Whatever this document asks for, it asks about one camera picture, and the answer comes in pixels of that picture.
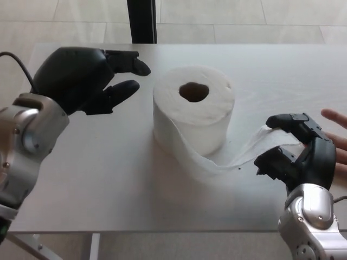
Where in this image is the grey diagonal table brace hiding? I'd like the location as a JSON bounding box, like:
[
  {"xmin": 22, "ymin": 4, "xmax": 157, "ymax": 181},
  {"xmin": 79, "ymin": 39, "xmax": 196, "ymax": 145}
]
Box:
[{"xmin": 8, "ymin": 234, "xmax": 46, "ymax": 260}]

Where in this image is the person's bare hand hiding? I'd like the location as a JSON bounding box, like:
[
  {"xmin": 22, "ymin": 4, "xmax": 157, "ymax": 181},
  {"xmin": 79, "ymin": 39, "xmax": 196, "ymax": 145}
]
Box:
[{"xmin": 321, "ymin": 108, "xmax": 347, "ymax": 174}]

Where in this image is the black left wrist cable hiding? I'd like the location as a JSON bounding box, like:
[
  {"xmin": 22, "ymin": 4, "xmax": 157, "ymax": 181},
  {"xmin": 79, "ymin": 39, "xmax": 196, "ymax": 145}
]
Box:
[{"xmin": 0, "ymin": 51, "xmax": 37, "ymax": 94}]

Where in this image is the white table leg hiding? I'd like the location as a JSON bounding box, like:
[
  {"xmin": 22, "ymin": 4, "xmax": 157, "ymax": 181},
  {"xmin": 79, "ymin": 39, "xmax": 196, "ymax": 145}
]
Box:
[{"xmin": 90, "ymin": 233, "xmax": 101, "ymax": 260}]

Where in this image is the white toilet paper roll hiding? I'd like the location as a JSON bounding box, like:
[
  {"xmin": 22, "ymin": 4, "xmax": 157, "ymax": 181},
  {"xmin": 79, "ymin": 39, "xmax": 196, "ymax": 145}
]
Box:
[{"xmin": 152, "ymin": 66, "xmax": 303, "ymax": 188}]

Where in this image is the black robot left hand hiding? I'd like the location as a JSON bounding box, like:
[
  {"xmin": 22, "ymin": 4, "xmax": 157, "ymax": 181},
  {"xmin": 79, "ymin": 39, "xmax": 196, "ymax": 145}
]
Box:
[{"xmin": 32, "ymin": 46, "xmax": 152, "ymax": 116}]

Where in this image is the black vertical post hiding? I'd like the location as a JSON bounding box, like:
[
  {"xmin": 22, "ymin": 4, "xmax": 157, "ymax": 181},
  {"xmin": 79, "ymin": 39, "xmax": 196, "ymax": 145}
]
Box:
[{"xmin": 126, "ymin": 0, "xmax": 158, "ymax": 44}]

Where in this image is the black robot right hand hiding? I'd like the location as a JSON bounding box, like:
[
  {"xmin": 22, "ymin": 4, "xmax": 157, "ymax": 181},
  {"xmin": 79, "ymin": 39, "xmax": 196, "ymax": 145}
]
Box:
[{"xmin": 253, "ymin": 112, "xmax": 337, "ymax": 194}]

